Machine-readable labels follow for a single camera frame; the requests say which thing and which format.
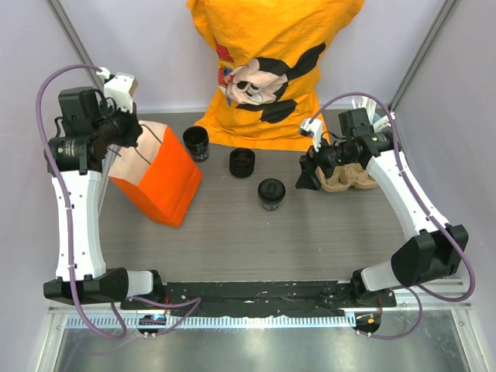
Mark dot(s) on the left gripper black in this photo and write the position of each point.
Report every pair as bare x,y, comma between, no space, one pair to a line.
134,129

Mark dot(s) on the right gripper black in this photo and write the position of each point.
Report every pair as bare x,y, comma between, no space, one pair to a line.
308,179

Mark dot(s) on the black plastic cup lid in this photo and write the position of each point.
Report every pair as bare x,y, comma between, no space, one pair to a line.
271,190

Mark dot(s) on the orange paper bag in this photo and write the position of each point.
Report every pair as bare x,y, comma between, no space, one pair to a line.
158,175

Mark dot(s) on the black cup from stack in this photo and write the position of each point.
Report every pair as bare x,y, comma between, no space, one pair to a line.
271,205

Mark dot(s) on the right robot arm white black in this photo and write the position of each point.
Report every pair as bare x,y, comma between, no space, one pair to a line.
432,245

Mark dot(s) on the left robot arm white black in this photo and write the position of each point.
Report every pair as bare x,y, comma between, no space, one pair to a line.
88,125

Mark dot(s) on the lower pulp cup carrier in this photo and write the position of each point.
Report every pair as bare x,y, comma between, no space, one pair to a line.
346,177

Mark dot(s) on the black ribbed cup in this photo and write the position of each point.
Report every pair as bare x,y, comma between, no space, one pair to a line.
241,162

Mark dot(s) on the black cup with lettering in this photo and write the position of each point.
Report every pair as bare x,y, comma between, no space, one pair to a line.
196,140

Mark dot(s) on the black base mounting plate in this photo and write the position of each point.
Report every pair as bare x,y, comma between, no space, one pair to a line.
262,299

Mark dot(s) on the orange cartoon mouse cloth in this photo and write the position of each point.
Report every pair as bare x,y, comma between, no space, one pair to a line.
268,55

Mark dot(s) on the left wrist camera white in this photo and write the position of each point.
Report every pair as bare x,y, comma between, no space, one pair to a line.
119,88

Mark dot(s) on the aluminium frame rail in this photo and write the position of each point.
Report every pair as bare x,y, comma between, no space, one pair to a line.
67,27

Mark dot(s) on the white slotted cable duct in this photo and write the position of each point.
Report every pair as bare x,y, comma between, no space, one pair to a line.
137,320

